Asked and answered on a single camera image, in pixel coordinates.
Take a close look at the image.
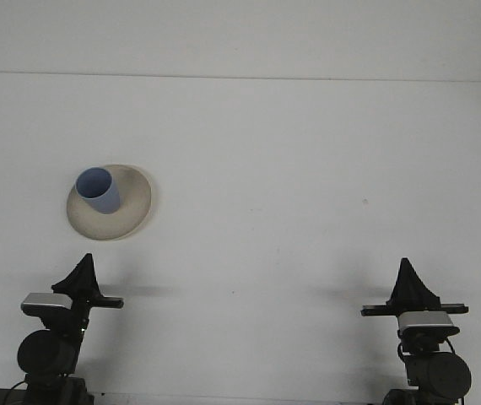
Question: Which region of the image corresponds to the pale blue cup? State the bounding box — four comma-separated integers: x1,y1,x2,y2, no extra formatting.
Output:
74,167,122,215

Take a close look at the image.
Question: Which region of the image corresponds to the pale round plate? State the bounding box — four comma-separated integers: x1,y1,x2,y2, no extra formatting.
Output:
65,163,159,242

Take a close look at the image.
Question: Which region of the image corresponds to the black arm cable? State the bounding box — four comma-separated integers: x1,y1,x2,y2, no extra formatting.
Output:
7,381,29,405
395,339,457,368

